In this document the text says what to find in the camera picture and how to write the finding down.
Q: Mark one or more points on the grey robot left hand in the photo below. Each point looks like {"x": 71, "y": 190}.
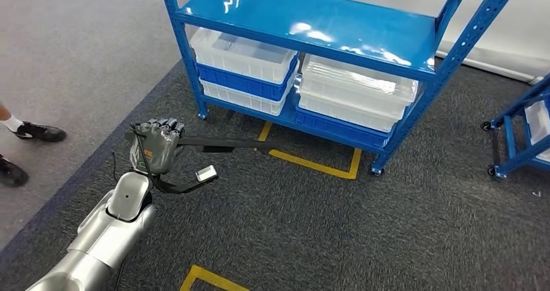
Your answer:
{"x": 157, "y": 147}

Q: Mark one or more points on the black plastic panel part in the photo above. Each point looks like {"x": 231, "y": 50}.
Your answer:
{"x": 223, "y": 142}

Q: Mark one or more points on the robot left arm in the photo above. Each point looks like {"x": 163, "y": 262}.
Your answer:
{"x": 111, "y": 233}

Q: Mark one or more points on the blue metal shelf rack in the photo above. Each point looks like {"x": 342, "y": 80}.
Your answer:
{"x": 301, "y": 27}
{"x": 522, "y": 153}

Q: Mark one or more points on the white plastic bin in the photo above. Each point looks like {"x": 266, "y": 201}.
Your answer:
{"x": 343, "y": 115}
{"x": 356, "y": 87}
{"x": 537, "y": 121}
{"x": 240, "y": 101}
{"x": 240, "y": 61}

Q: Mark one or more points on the person's black left shoe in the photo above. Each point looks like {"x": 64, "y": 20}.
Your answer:
{"x": 41, "y": 132}

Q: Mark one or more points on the person's black shoe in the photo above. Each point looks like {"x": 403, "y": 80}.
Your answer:
{"x": 13, "y": 172}
{"x": 41, "y": 132}

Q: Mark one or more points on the person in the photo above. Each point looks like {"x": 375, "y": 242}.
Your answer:
{"x": 13, "y": 123}

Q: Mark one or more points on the person's black right shoe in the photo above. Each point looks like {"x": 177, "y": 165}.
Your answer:
{"x": 13, "y": 172}

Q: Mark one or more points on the black caster wheel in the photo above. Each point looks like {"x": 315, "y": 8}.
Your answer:
{"x": 485, "y": 126}
{"x": 491, "y": 170}

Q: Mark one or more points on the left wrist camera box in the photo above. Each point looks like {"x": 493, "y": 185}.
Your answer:
{"x": 206, "y": 174}

